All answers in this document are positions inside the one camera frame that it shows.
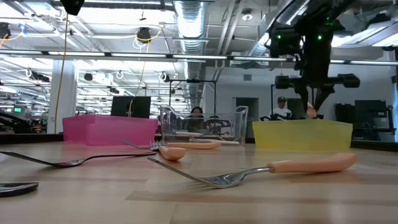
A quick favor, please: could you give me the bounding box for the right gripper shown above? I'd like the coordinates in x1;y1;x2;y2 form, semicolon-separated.
275;57;361;111

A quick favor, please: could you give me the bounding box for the black metal fork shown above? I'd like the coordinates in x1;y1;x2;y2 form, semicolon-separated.
0;150;157;169
0;182;39;198

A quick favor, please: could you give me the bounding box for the person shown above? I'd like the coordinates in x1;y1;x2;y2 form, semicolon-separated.
269;95;294;121
183;106;206;134

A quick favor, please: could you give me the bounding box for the yellow plastic bin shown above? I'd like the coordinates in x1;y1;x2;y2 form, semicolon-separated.
252;119;354;152

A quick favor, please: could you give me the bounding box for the black equipment rack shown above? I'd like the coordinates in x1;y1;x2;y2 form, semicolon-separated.
334;99;396;141

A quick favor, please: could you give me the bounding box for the clear plastic bin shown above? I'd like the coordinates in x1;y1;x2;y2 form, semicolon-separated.
159;105;249;146

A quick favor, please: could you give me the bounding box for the white building pillar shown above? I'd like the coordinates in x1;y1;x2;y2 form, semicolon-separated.
46;60;79;134

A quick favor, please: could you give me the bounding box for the black monitor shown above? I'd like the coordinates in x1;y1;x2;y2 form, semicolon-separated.
111;95;152;119

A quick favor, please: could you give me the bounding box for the long light strip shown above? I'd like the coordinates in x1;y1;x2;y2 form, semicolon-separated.
0;49;398;67

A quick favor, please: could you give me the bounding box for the pink plastic bin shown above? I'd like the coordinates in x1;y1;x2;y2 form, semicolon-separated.
62;114;159;146

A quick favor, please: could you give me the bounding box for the slanted silver air duct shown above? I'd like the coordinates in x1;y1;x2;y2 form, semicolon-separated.
248;0;299;58

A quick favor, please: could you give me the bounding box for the black ceiling cable reel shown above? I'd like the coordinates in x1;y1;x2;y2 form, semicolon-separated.
136;27;152;44
0;22;12;40

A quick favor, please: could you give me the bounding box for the yellow hanging cable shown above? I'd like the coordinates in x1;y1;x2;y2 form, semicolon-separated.
53;14;70;134

